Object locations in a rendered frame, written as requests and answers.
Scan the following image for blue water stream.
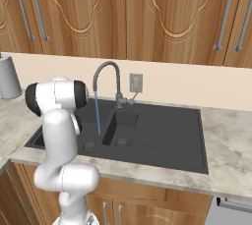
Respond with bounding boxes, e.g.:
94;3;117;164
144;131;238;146
94;89;102;137

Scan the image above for black kitchen sink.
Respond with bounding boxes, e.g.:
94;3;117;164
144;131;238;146
24;98;210;175

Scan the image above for grey curved tap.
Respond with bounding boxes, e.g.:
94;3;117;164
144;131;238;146
92;60;141;110

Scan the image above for wooden base cupboard door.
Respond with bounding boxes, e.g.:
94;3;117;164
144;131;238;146
22;164;114;225
112;198;214;225

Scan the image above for white paper towel roll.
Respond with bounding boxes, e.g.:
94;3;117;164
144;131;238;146
0;53;24;101

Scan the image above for wooden corner base cupboard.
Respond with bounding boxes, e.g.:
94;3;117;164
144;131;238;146
0;162;41;225

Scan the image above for grey dishwasher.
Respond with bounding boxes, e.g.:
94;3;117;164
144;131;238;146
204;196;252;225

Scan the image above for grey wall socket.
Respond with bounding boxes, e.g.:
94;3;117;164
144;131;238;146
128;73;144;94

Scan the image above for wooden wall cupboard door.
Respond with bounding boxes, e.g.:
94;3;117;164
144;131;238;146
125;0;246;67
223;0;252;70
25;0;128;61
0;0;44;55

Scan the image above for grey base cupboard handle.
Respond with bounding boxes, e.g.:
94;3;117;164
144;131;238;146
101;201;110;225
116;204;124;225

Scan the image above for grey cupboard door handle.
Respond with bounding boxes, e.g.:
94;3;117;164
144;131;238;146
232;0;252;53
31;0;51;42
213;0;237;52
15;0;36;42

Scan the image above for grey dishwasher handle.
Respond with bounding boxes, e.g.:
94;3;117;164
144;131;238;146
216;197;252;214

